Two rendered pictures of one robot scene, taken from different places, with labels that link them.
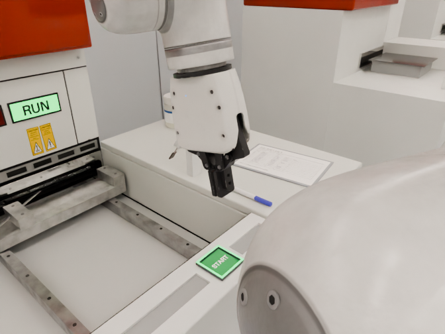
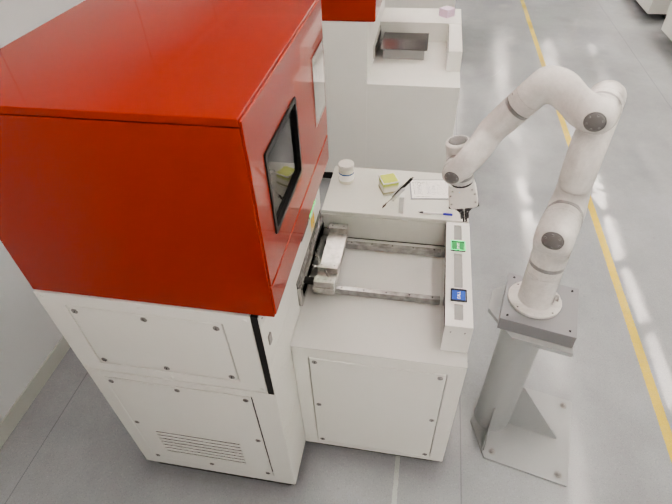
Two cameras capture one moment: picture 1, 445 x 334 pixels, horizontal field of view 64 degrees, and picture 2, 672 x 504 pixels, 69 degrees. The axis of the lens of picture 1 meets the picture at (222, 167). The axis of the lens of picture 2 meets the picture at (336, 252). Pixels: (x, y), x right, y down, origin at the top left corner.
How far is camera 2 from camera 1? 1.51 m
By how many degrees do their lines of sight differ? 28
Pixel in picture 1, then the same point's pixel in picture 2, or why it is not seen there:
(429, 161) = (559, 210)
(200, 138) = (464, 204)
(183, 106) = (457, 195)
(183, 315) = (465, 266)
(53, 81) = not seen: hidden behind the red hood
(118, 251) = (380, 265)
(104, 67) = not seen: hidden behind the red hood
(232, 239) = (452, 236)
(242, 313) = (545, 239)
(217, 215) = (423, 228)
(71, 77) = not seen: hidden behind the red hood
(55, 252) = (351, 278)
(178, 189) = (395, 222)
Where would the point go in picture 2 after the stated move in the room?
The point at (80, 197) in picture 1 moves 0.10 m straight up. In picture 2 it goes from (338, 247) to (337, 229)
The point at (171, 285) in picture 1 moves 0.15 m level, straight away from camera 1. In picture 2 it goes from (451, 260) to (421, 241)
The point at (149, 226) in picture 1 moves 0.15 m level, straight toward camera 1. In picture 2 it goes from (385, 247) to (413, 264)
